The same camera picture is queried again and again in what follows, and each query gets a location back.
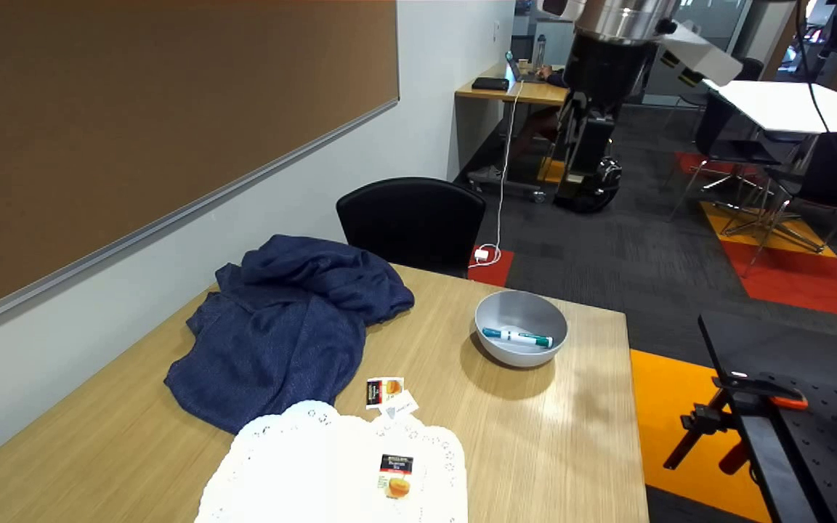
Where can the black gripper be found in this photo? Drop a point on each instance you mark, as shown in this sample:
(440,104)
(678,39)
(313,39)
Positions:
(608,74)

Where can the teal and white marker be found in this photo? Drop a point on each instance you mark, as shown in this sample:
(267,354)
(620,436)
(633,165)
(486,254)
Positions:
(515,338)

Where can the grey round bowl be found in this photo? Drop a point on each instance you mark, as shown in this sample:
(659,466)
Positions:
(520,334)

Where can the wooden side desk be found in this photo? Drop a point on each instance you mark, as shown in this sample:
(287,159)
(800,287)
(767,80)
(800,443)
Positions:
(520,94)

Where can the black device on desk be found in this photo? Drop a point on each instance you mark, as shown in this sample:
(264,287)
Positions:
(489,85)

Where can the white meeting table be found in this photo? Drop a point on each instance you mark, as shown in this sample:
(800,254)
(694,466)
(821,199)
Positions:
(796,104)

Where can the white power adapter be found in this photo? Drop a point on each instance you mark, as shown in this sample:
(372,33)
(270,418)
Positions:
(486,257)

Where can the black padded chair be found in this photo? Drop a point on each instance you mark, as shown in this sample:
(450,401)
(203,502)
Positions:
(412,220)

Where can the red and black clamp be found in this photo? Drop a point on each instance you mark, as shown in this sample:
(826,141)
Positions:
(726,409)

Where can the black perforated work table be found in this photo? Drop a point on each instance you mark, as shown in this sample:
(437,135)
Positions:
(813,424)

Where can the dark blue cloth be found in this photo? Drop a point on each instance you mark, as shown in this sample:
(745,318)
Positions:
(283,328)

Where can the white lace paper doily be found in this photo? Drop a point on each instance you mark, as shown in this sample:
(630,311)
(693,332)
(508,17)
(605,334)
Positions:
(321,473)

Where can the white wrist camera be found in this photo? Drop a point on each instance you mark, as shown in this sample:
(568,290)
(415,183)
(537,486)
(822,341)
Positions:
(697,53)

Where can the brown wall pin board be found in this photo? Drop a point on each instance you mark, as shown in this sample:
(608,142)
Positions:
(146,126)

